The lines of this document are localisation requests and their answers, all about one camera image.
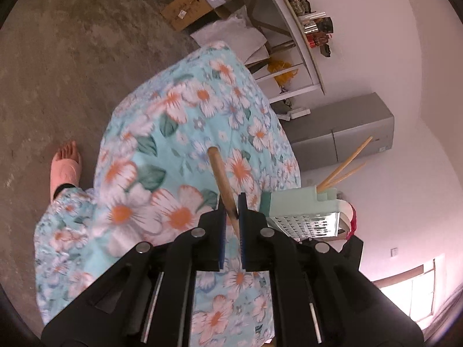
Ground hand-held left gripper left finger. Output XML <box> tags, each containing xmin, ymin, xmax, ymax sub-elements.
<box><xmin>41</xmin><ymin>197</ymin><xmax>228</xmax><ymax>347</ymax></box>

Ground white plastic bags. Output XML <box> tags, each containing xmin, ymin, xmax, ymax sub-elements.
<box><xmin>191</xmin><ymin>18</ymin><xmax>270</xmax><ymax>64</ymax></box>

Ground wooden chopstick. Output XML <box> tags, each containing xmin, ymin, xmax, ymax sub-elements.
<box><xmin>316</xmin><ymin>136</ymin><xmax>373</xmax><ymax>193</ymax></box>
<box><xmin>207</xmin><ymin>147</ymin><xmax>241</xmax><ymax>237</ymax></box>
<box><xmin>326</xmin><ymin>162</ymin><xmax>367</xmax><ymax>191</ymax></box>

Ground red plastic bag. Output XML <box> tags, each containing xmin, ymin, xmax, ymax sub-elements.
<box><xmin>345</xmin><ymin>204</ymin><xmax>359</xmax><ymax>241</ymax></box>

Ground white flat box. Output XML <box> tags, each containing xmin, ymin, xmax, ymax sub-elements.
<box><xmin>280</xmin><ymin>108</ymin><xmax>312</xmax><ymax>120</ymax></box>

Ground grey refrigerator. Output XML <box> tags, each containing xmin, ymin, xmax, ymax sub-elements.
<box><xmin>289</xmin><ymin>92</ymin><xmax>395</xmax><ymax>172</ymax></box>

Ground floral blanket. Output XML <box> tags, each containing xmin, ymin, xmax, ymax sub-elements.
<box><xmin>34</xmin><ymin>41</ymin><xmax>302</xmax><ymax>347</ymax></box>

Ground white long table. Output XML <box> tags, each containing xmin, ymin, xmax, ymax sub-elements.
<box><xmin>138</xmin><ymin>0</ymin><xmax>326</xmax><ymax>104</ymax></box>

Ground red packaged goods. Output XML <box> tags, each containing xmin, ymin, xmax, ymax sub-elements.
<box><xmin>307</xmin><ymin>31</ymin><xmax>328</xmax><ymax>47</ymax></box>

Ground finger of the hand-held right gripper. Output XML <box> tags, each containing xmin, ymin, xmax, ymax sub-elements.
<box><xmin>340</xmin><ymin>236</ymin><xmax>364</xmax><ymax>273</ymax></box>

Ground person's foot in pink slipper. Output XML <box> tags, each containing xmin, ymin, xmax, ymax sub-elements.
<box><xmin>50</xmin><ymin>140</ymin><xmax>82</xmax><ymax>199</ymax></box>

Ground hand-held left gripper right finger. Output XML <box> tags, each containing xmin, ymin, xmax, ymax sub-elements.
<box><xmin>237</xmin><ymin>192</ymin><xmax>425</xmax><ymax>347</ymax></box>

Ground window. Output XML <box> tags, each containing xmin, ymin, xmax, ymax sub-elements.
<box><xmin>372</xmin><ymin>258</ymin><xmax>436</xmax><ymax>322</ymax></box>

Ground brown cardboard box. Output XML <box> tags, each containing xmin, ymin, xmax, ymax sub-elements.
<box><xmin>161</xmin><ymin>0</ymin><xmax>214</xmax><ymax>31</ymax></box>

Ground mint green utensil holder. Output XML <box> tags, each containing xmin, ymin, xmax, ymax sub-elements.
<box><xmin>260</xmin><ymin>186</ymin><xmax>353</xmax><ymax>242</ymax></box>

